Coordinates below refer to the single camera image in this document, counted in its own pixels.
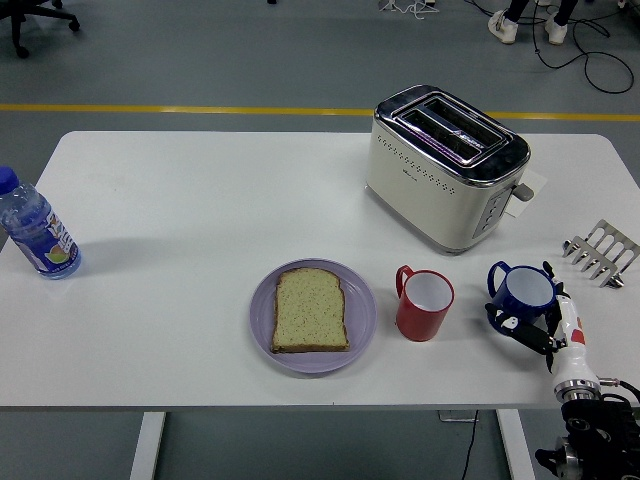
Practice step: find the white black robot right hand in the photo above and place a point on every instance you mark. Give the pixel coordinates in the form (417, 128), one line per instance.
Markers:
(570, 355)

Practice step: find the blue enamel cup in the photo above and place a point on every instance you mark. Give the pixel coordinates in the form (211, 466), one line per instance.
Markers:
(520, 302)

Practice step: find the red enamel cup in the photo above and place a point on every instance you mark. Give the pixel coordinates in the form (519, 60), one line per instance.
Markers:
(420, 325)

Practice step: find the slice of toast bread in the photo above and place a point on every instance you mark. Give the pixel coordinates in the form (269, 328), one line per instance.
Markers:
(310, 315)

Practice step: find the white table leg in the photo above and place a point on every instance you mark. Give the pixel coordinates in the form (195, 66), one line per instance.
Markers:
(515, 445)
(147, 445)

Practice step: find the metal toast rack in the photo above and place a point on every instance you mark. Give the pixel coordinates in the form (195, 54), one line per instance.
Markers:
(612, 250)

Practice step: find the cream and chrome toaster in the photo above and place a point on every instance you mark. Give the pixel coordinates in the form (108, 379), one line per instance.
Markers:
(425, 200)

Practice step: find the purple round plate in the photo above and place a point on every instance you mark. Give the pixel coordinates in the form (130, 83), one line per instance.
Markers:
(361, 310)

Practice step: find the person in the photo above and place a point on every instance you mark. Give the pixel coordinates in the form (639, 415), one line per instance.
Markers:
(502, 27)

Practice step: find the blue capped water bottle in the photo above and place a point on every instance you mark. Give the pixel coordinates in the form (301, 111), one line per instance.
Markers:
(35, 230)

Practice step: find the black office chair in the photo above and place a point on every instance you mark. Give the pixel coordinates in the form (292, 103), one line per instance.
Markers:
(20, 15)

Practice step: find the grey under-table bracket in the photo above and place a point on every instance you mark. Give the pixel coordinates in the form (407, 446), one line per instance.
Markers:
(452, 415)

